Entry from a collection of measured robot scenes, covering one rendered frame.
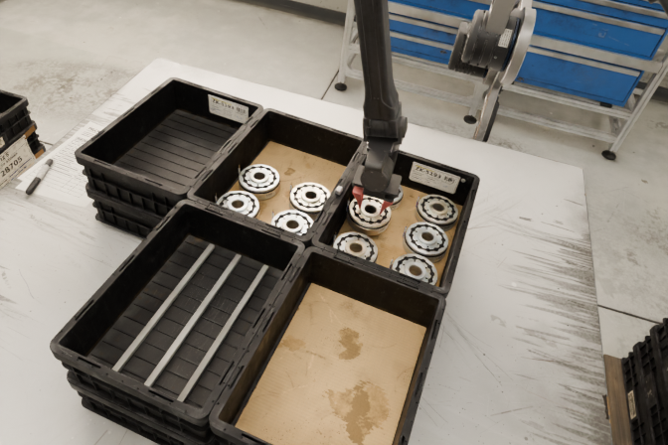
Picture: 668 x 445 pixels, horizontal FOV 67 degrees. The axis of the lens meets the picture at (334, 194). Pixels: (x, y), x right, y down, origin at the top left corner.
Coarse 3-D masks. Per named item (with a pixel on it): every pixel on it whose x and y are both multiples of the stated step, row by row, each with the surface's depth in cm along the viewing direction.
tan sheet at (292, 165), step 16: (272, 144) 143; (256, 160) 138; (272, 160) 139; (288, 160) 139; (304, 160) 140; (320, 160) 141; (288, 176) 135; (304, 176) 135; (320, 176) 136; (336, 176) 137; (288, 192) 130; (272, 208) 126; (288, 208) 126
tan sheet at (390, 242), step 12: (408, 192) 135; (420, 192) 136; (408, 204) 132; (456, 204) 134; (396, 216) 128; (408, 216) 129; (348, 228) 123; (396, 228) 125; (384, 240) 122; (396, 240) 122; (384, 252) 119; (396, 252) 120; (384, 264) 117; (444, 264) 118
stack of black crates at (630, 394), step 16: (656, 336) 165; (640, 352) 173; (656, 352) 162; (624, 368) 181; (640, 368) 169; (656, 368) 160; (624, 384) 176; (640, 384) 166; (656, 384) 159; (640, 400) 166; (656, 400) 156; (640, 416) 163; (656, 416) 155; (640, 432) 160; (656, 432) 152
